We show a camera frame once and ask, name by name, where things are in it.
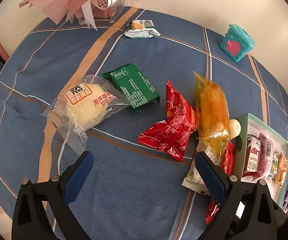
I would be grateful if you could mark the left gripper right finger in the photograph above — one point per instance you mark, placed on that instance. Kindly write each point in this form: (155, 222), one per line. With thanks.
(247, 210)

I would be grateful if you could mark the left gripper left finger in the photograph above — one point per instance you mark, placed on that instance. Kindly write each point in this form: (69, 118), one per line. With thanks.
(30, 219)

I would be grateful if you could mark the dark red milk biscuit packet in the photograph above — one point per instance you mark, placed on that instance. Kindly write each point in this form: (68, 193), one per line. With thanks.
(253, 151)

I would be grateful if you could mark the orange chips packet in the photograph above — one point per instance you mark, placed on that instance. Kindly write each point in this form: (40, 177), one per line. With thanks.
(281, 170)

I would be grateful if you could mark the long red patterned packet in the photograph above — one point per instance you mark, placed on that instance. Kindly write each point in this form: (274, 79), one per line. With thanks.
(227, 165)

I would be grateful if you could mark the white printed snack packet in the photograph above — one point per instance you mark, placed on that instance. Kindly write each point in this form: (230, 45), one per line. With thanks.
(193, 180)

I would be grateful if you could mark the pink snack packet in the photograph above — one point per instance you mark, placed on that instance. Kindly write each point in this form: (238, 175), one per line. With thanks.
(265, 158)

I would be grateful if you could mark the white jelly cup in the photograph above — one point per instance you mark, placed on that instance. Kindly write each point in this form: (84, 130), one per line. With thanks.
(235, 128)

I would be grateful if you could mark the bright red snack bag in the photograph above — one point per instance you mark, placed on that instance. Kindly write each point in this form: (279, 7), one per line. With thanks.
(171, 135)

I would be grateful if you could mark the yellow cake packet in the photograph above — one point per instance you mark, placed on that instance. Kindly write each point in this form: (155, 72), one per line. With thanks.
(212, 110)

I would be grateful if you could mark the clear white bun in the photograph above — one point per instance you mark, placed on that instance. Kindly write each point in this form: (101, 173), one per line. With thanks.
(82, 106)

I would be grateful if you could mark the green cow biscuit packet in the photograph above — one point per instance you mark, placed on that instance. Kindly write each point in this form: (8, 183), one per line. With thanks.
(274, 165)

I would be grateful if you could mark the teal rimmed white tray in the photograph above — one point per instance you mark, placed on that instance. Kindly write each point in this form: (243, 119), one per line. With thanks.
(251, 125)

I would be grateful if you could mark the blue plaid tablecloth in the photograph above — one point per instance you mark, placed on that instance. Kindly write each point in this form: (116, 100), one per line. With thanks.
(132, 192)

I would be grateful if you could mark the green snack packet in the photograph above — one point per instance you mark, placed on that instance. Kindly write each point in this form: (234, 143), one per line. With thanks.
(136, 87)

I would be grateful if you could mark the teal toy house box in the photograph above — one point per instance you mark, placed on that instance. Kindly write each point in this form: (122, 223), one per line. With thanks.
(236, 42)

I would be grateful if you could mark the small white snack wrapper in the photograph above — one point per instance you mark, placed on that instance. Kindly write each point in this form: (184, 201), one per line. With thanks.
(142, 29)

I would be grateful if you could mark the clear glass vase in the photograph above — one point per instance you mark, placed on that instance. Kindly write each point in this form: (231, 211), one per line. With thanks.
(109, 15)

